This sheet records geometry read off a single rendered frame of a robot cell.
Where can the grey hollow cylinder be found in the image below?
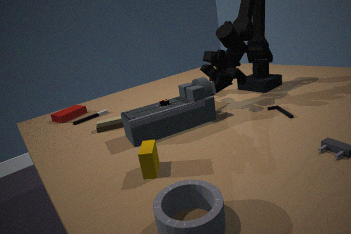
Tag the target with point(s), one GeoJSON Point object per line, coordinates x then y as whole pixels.
{"type": "Point", "coordinates": [189, 194]}

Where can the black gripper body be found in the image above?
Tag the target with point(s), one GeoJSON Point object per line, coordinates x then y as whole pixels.
{"type": "Point", "coordinates": [229, 70]}

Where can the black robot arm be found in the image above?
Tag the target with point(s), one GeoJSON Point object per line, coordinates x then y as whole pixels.
{"type": "Point", "coordinates": [243, 29]}

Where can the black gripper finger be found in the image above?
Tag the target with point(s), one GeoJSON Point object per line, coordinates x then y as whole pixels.
{"type": "Point", "coordinates": [212, 76]}
{"type": "Point", "coordinates": [221, 82]}

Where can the red rectangular block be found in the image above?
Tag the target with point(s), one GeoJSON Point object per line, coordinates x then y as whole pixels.
{"type": "Point", "coordinates": [68, 114]}

